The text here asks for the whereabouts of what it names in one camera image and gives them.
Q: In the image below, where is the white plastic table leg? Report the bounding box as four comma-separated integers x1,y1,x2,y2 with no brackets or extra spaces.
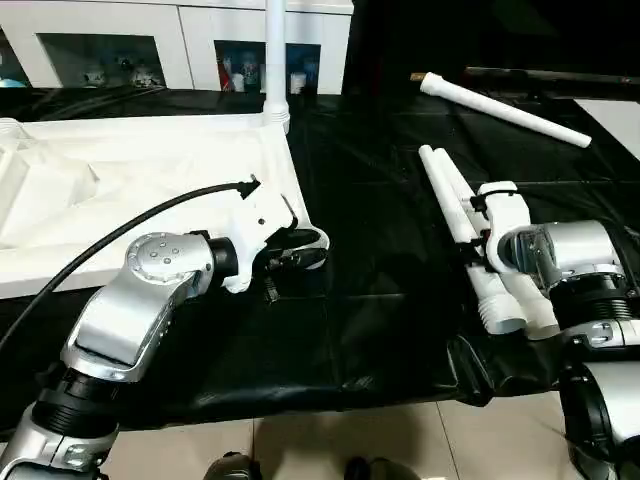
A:
417,144,529,335
432,147,563,341
418,71,593,150
262,0,293,135

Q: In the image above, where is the white plastic table top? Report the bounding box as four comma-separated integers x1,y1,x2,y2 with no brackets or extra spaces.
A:
0,110,331,303

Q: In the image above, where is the black work mat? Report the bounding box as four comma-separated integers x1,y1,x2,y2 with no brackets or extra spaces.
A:
0,40,640,433

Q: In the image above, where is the white cabinet with glass doors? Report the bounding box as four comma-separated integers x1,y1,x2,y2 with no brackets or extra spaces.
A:
0,0,355,96

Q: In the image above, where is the black left wrist camera cable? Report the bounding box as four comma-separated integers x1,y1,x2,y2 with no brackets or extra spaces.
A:
0,176,263,353

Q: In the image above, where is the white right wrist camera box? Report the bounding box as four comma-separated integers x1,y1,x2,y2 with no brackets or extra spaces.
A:
470,180,533,273

